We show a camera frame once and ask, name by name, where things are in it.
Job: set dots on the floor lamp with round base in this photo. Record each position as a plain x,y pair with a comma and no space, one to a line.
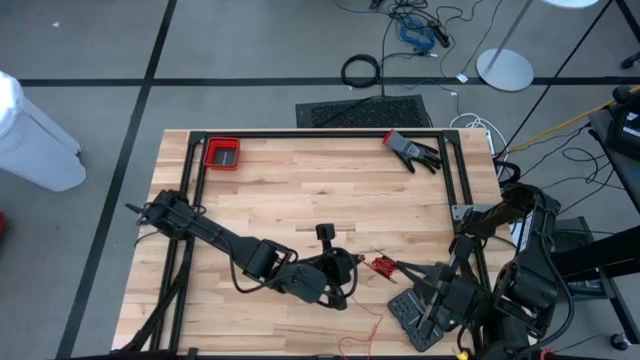
505,70

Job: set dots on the grey work glove red cuff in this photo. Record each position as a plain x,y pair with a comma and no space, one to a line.
407,149

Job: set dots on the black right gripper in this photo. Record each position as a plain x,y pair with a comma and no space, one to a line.
462,300

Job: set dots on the side table on casters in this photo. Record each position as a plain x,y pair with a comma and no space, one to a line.
595,255

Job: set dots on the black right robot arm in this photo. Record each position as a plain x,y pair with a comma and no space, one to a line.
530,270

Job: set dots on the black floor mat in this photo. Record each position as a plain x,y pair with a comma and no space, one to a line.
370,112

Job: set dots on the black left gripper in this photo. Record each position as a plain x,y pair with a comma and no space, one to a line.
302,282

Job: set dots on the red plastic bin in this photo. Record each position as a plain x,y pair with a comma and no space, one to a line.
222,155

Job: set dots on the black screwdriver bit case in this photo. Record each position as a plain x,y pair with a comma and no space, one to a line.
405,312

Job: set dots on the black electronic device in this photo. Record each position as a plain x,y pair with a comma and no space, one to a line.
625,130

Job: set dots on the black aluminium table frame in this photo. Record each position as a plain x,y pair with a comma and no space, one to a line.
320,134

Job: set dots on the small black stereo camera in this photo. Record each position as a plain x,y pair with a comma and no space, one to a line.
325,356

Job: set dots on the black slanted pole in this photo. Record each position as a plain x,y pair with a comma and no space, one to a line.
555,77

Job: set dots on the white power strip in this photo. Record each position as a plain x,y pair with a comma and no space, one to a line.
489,140

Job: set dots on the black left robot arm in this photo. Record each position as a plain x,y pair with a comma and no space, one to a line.
215,235

